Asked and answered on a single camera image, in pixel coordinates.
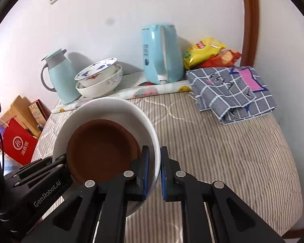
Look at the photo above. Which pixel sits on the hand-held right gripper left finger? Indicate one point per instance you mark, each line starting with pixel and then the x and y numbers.
pixel 145 172

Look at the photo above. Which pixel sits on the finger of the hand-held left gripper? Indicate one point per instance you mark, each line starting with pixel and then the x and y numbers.
pixel 45 162
pixel 40 173

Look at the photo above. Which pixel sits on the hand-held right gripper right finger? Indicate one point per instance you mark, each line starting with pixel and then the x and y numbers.
pixel 163 174

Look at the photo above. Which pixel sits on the brown plate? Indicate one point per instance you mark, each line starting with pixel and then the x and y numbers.
pixel 101 151

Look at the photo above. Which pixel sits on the red paper bag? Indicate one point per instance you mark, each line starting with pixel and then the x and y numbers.
pixel 17 141

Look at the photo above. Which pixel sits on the patterned gift box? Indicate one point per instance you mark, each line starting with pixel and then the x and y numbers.
pixel 39 114

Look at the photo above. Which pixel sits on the cardboard box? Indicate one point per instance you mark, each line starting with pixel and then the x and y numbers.
pixel 17 108

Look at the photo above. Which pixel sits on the floral plastic mat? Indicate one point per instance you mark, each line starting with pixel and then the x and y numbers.
pixel 152 91

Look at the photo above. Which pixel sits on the light blue thermos jug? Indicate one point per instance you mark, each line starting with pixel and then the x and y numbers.
pixel 60 81

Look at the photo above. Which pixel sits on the white bowl with grey pattern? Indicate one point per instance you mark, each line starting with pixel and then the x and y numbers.
pixel 101 91

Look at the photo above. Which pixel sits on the grey checked cloth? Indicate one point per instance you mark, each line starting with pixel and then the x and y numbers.
pixel 217 93

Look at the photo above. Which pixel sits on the white bowl with red print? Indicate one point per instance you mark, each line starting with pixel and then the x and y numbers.
pixel 98 77

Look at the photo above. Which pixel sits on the light blue electric kettle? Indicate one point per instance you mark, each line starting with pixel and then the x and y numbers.
pixel 154 63

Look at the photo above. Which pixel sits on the yellow chip bag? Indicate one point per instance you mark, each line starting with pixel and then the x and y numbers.
pixel 202 53

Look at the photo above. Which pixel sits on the red chip bag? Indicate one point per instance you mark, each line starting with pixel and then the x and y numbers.
pixel 225 59

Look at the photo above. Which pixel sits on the wooden door frame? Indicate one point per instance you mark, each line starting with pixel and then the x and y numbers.
pixel 250 22

